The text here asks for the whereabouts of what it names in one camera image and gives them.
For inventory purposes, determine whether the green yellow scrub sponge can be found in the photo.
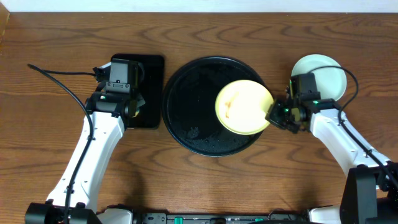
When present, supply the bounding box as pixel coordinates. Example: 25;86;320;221
133;106;140;117

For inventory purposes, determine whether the yellow plate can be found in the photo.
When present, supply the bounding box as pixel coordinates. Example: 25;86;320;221
215;80;274;135

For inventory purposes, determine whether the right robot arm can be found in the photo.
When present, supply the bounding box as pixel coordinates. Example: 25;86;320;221
266;100;397;224

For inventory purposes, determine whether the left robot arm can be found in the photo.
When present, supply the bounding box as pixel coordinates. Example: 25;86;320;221
25;80;143;223

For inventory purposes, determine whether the black rectangular tray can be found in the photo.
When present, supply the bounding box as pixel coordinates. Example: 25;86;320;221
111;54;165;129

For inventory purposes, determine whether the black round tray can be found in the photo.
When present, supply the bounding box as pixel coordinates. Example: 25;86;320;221
162;56;264;157

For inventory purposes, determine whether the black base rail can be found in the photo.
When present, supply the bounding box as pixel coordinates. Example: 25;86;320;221
99;207;312;224

